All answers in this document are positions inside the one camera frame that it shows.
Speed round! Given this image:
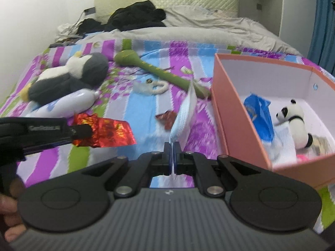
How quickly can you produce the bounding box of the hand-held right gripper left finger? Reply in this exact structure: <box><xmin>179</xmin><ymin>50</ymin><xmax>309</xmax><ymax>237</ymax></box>
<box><xmin>79</xmin><ymin>141</ymin><xmax>174</xmax><ymax>198</ymax></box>

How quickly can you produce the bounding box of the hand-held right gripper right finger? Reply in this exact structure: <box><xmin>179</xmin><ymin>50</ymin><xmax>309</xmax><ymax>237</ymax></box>
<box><xmin>173</xmin><ymin>141</ymin><xmax>265</xmax><ymax>198</ymax></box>

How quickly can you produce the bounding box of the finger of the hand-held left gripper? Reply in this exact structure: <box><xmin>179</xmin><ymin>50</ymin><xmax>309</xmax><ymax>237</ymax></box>
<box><xmin>25</xmin><ymin>139</ymin><xmax>74</xmax><ymax>155</ymax></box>
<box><xmin>68</xmin><ymin>124</ymin><xmax>93</xmax><ymax>140</ymax></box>

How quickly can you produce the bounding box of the red foil packet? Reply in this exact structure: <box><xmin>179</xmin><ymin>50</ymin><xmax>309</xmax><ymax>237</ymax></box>
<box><xmin>73</xmin><ymin>113</ymin><xmax>137</xmax><ymax>148</ymax></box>

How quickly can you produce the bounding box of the brown snack packet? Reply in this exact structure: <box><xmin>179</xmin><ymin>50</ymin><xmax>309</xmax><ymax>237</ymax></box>
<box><xmin>155</xmin><ymin>110</ymin><xmax>177</xmax><ymax>131</ymax></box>

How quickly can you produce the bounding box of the blue face mask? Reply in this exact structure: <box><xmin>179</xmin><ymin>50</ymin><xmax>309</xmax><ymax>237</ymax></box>
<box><xmin>169</xmin><ymin>80</ymin><xmax>197</xmax><ymax>149</ymax></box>

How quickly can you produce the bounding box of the orange cardboard box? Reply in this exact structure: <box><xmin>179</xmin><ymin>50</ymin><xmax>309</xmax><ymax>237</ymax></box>
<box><xmin>211</xmin><ymin>53</ymin><xmax>335</xmax><ymax>189</ymax></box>

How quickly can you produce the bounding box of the blue foil packet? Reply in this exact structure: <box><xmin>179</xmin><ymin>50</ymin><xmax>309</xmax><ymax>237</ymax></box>
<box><xmin>243</xmin><ymin>93</ymin><xmax>275</xmax><ymax>142</ymax></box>

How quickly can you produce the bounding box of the small panda plush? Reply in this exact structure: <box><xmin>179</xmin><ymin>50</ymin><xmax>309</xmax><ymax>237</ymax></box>
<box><xmin>275</xmin><ymin>99</ymin><xmax>314</xmax><ymax>149</ymax></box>

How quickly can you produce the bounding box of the pink soft item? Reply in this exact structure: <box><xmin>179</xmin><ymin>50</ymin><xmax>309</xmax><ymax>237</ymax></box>
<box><xmin>296</xmin><ymin>154</ymin><xmax>318</xmax><ymax>163</ymax></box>

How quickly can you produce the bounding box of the beige fluffy cloth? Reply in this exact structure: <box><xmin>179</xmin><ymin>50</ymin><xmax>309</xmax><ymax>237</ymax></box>
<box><xmin>311</xmin><ymin>134</ymin><xmax>335</xmax><ymax>155</ymax></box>

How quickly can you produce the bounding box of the person's left hand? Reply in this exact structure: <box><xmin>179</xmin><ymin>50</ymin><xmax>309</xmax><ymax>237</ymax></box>
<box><xmin>0</xmin><ymin>192</ymin><xmax>27</xmax><ymax>242</ymax></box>

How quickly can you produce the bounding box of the white plastic bottle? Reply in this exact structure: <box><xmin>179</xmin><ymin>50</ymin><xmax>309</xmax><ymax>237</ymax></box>
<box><xmin>26</xmin><ymin>88</ymin><xmax>100</xmax><ymax>118</ymax></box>

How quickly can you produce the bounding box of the striped floral bedsheet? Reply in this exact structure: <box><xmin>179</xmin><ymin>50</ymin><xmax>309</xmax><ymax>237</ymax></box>
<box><xmin>0</xmin><ymin>38</ymin><xmax>335</xmax><ymax>234</ymax></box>

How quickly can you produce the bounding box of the grey penguin plush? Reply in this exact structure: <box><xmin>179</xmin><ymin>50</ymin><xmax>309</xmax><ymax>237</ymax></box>
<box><xmin>19</xmin><ymin>52</ymin><xmax>109</xmax><ymax>102</ymax></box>

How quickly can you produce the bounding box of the clear plastic wrapper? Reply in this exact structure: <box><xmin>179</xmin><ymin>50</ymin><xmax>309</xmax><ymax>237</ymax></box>
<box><xmin>133</xmin><ymin>82</ymin><xmax>153</xmax><ymax>96</ymax></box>

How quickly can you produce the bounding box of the grey cloth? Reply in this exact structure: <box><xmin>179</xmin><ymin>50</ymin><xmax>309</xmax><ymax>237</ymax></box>
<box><xmin>48</xmin><ymin>39</ymin><xmax>79</xmax><ymax>48</ymax></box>

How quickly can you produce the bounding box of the green massage hammer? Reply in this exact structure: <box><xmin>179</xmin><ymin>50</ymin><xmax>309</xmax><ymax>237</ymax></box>
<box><xmin>114</xmin><ymin>49</ymin><xmax>211</xmax><ymax>100</ymax></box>

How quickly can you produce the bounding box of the white crumpled cloth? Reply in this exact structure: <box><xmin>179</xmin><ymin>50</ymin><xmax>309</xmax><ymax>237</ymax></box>
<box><xmin>56</xmin><ymin>22</ymin><xmax>81</xmax><ymax>41</ymax></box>

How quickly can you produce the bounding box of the black clothing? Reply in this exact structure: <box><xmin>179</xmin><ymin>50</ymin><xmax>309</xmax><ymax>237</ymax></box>
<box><xmin>77</xmin><ymin>0</ymin><xmax>166</xmax><ymax>34</ymax></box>

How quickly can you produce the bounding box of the grey duvet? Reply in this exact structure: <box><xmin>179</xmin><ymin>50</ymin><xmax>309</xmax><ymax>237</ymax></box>
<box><xmin>79</xmin><ymin>5</ymin><xmax>304</xmax><ymax>56</ymax></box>

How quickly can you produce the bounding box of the white wardrobe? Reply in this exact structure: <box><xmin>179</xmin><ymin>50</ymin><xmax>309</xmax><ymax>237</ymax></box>
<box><xmin>239</xmin><ymin>0</ymin><xmax>318</xmax><ymax>55</ymax></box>

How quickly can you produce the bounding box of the blue curtain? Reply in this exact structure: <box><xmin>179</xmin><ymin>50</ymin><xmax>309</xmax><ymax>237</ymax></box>
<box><xmin>307</xmin><ymin>0</ymin><xmax>335</xmax><ymax>75</ymax></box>

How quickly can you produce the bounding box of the white ring toy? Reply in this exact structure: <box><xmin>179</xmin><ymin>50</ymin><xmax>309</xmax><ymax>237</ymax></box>
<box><xmin>145</xmin><ymin>78</ymin><xmax>169</xmax><ymax>95</ymax></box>

